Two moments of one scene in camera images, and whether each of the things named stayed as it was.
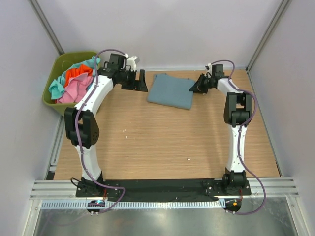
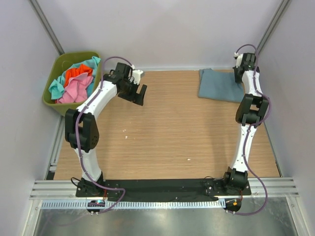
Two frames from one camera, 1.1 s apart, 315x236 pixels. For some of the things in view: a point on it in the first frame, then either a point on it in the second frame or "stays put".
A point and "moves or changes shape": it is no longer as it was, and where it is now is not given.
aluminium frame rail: [66, 189] stays put
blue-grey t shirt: [171, 90] moves or changes shape
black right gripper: [198, 87] → [237, 80]
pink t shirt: [76, 88] stays put
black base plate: [163, 190] stays put
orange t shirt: [81, 69] stays put
